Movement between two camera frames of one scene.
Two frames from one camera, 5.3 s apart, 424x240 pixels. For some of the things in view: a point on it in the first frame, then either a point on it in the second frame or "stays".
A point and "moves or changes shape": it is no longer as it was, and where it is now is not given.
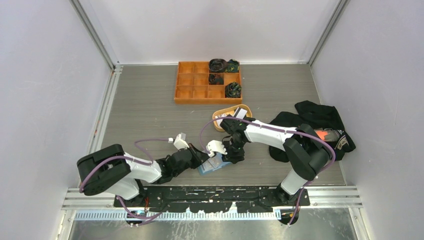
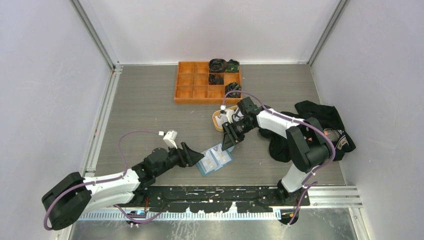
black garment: [320, 117] stays
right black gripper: [234, 158] -> [231, 137]
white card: [213, 162] stays
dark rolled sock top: [218, 65] stays
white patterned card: [221, 115] moves or changes shape
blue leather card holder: [213, 163] stays
